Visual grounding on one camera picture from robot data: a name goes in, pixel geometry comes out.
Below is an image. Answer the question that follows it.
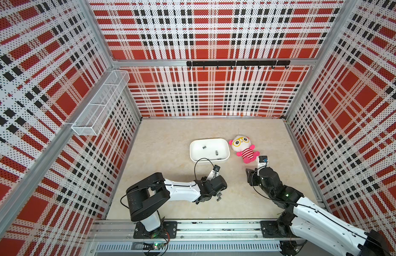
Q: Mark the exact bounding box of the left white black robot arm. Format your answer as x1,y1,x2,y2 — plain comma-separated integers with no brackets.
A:
120,172,227,240

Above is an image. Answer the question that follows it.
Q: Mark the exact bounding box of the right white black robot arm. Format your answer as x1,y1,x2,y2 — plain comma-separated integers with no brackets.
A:
245,166,390,256

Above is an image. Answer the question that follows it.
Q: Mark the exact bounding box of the white plastic storage box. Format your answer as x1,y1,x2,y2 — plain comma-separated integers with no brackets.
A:
189,138,231,164

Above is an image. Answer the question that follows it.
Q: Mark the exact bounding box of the pink white plush doll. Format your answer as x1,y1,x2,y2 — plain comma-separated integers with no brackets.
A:
228,135,260,164

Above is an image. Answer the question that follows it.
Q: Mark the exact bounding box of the green circuit board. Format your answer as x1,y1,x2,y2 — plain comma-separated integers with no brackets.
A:
143,243,165,251

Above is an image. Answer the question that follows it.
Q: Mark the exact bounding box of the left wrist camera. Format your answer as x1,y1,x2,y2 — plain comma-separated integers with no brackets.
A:
207,165,220,180

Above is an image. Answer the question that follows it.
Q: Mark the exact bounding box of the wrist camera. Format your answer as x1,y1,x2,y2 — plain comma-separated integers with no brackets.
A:
207,165,220,180
258,155,268,169

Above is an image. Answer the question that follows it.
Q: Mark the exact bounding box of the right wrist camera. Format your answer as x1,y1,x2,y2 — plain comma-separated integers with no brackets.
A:
258,155,268,169

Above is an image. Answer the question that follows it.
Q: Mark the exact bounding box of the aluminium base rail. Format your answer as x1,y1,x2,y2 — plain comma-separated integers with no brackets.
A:
83,219,313,256

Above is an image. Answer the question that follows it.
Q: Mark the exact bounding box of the black wall hook rail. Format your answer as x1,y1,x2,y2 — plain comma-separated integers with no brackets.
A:
186,60,291,68

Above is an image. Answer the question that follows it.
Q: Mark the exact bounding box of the white wire mesh basket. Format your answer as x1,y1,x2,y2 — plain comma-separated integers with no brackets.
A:
72,70,129,136

